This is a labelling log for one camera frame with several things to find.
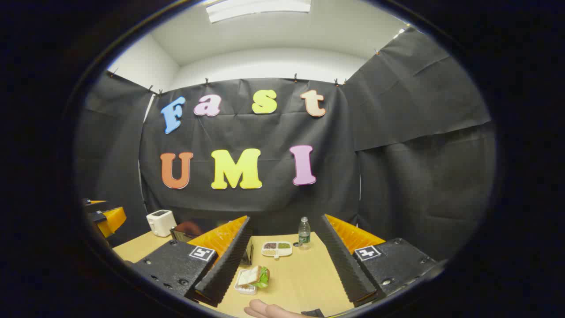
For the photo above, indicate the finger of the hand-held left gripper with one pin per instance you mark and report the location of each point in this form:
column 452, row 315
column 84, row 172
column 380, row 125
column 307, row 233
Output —
column 95, row 203
column 112, row 218

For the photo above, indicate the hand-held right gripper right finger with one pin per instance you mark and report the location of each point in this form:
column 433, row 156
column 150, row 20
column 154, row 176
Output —
column 342, row 265

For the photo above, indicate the sandwich with lettuce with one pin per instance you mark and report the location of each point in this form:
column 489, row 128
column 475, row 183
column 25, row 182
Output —
column 256, row 276

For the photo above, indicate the black backdrop cloth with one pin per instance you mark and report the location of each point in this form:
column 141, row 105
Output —
column 247, row 132

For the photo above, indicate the white compartment dish with spices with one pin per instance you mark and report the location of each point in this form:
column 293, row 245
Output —
column 276, row 249

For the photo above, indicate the white toaster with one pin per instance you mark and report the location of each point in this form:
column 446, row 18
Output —
column 160, row 223

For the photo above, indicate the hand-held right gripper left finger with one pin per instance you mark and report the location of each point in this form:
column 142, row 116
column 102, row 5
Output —
column 225, row 265

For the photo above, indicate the long ceiling light panel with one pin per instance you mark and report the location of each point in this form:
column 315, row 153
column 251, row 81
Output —
column 258, row 9

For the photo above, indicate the clear water bottle green label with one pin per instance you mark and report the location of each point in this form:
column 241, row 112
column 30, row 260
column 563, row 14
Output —
column 304, row 234

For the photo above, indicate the white plastic tray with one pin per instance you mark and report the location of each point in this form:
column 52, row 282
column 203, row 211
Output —
column 243, row 288

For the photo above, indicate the small ceiling light strip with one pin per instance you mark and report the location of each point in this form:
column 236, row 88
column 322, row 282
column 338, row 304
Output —
column 399, row 32

